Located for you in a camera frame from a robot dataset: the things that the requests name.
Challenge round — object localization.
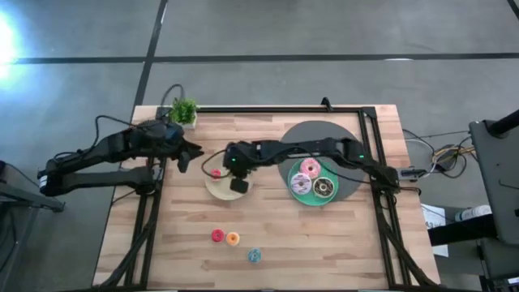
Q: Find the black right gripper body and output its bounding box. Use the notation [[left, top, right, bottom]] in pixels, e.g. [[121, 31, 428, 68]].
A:
[[223, 140, 263, 179]]

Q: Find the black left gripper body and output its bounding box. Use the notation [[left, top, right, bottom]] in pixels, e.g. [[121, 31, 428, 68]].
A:
[[153, 122, 192, 160]]

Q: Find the large purple iced donut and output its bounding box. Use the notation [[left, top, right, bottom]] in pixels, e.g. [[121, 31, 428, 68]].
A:
[[289, 172, 313, 196]]

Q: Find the large pink iced donut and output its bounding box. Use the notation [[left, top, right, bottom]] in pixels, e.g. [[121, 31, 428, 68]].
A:
[[299, 157, 323, 180]]

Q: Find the small green potted plant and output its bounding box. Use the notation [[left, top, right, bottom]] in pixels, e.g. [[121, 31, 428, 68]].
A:
[[169, 97, 201, 131]]

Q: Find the beige round plate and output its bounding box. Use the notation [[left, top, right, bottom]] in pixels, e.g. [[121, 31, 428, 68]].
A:
[[204, 156, 255, 202]]

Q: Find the grey round mat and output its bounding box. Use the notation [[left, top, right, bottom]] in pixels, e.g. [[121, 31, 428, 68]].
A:
[[277, 119, 368, 203]]

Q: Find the green round plate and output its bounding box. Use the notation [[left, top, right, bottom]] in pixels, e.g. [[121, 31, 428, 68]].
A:
[[287, 157, 340, 207]]

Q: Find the large chocolate sprinkled donut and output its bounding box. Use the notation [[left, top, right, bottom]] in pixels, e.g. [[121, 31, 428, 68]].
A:
[[311, 176, 336, 200]]

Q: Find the black side stand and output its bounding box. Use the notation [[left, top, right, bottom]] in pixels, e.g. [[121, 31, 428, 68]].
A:
[[0, 160, 66, 214]]

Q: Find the grey connector box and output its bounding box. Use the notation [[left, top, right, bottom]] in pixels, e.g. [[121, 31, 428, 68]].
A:
[[397, 166, 428, 182]]

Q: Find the white paper sheet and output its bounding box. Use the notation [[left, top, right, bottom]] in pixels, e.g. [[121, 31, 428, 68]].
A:
[[420, 202, 450, 258]]

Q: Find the black shelf beam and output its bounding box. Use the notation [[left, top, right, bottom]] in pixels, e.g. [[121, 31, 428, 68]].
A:
[[427, 213, 499, 247]]

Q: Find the white bottle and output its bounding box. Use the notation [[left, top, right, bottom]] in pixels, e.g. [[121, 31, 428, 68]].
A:
[[454, 204, 493, 223]]

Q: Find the grey cart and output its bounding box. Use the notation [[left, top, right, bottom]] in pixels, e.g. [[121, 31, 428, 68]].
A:
[[469, 119, 519, 247]]

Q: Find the black pole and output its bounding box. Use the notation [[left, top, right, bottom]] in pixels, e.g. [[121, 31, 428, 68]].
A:
[[487, 108, 519, 138]]

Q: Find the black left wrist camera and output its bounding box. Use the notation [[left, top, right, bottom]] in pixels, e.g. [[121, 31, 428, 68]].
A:
[[177, 152, 192, 174]]

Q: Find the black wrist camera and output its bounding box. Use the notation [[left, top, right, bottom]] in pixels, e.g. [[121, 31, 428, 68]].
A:
[[229, 177, 250, 195], [177, 152, 192, 174]]

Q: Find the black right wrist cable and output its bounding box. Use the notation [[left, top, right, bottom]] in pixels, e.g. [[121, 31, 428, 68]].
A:
[[200, 148, 234, 180]]

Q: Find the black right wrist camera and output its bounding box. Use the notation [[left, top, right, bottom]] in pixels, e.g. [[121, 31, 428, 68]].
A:
[[229, 177, 250, 195]]

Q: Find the black aluminium table frame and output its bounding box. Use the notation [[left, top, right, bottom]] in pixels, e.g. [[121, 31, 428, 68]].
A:
[[95, 105, 445, 292]]

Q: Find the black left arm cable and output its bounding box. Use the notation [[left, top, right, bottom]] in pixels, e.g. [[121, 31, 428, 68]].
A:
[[52, 83, 186, 163]]

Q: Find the yellow and black cable bundle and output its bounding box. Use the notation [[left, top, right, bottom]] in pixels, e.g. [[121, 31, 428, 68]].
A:
[[402, 128, 478, 180]]

